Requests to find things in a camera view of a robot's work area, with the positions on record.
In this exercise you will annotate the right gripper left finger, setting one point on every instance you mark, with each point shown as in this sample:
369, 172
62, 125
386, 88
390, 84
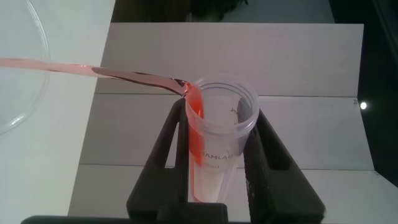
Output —
158, 183

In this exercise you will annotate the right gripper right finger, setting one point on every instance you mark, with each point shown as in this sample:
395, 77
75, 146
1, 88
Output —
276, 186

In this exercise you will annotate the red pigment test tube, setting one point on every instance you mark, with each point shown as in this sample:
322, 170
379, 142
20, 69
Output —
217, 149

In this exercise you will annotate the clear glass beaker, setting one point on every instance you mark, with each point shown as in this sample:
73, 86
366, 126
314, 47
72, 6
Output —
21, 99

